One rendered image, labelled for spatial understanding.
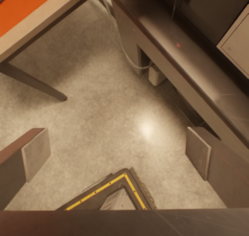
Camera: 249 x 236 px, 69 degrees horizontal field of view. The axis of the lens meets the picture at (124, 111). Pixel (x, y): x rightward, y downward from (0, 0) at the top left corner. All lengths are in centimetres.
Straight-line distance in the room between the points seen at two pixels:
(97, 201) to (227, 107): 78
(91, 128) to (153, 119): 45
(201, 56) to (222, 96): 13
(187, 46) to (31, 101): 124
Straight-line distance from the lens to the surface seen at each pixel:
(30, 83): 107
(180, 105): 131
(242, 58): 52
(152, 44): 68
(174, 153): 129
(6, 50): 82
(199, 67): 60
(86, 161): 135
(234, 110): 59
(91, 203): 108
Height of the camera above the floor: 127
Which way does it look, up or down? 79 degrees down
